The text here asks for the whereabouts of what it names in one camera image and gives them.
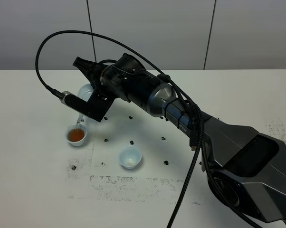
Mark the pale blue teacup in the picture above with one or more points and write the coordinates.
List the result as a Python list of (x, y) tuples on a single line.
[(130, 157), (76, 134)]

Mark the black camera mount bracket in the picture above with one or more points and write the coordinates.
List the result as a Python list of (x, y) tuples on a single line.
[(97, 105)]

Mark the left pale blue teacup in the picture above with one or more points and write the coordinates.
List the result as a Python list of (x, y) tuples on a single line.
[(76, 134)]

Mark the right pale blue teacup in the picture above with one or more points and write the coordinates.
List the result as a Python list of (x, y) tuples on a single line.
[(130, 157)]

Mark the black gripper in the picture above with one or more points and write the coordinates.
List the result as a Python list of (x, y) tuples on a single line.
[(125, 78)]

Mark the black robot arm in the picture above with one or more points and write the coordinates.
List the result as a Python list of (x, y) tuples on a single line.
[(246, 170)]

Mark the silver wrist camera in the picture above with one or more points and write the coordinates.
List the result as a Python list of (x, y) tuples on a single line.
[(69, 99)]

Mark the pale blue porcelain teapot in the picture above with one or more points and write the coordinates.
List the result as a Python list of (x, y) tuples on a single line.
[(84, 93)]

